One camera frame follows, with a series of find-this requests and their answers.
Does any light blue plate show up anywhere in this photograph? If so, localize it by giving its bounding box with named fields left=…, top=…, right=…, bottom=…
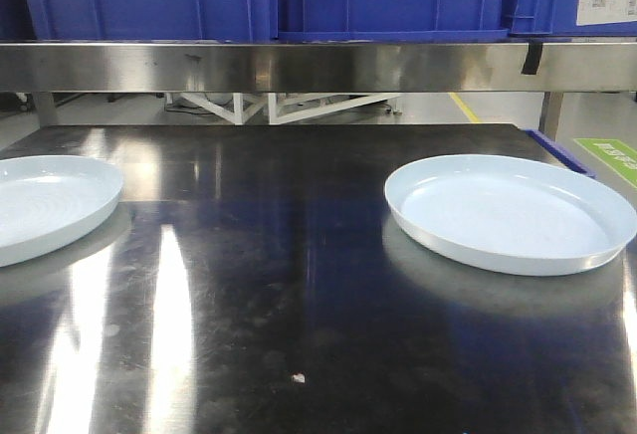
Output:
left=384, top=154, right=636, bottom=277
left=1, top=155, right=124, bottom=267

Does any black tape strip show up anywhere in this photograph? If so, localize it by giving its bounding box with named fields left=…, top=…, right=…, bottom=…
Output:
left=521, top=41, right=543, bottom=76

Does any blue bin edge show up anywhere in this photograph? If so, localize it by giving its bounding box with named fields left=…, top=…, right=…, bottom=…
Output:
left=524, top=129, right=596, bottom=179

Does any white metal frame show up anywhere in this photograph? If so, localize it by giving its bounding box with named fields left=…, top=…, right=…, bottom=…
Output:
left=163, top=93, right=403, bottom=125

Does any steel shelf post right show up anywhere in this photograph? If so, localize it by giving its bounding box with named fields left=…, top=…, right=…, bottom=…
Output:
left=538, top=92, right=564, bottom=140

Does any steel shelf post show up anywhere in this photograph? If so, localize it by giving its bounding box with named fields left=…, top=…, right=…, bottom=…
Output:
left=538, top=92, right=564, bottom=140
left=32, top=92, right=59, bottom=127

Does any steel shelf post left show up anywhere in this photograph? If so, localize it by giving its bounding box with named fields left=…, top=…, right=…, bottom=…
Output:
left=32, top=92, right=59, bottom=127

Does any stainless steel shelf rail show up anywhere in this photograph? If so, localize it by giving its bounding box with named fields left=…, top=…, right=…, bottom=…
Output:
left=1, top=38, right=636, bottom=93

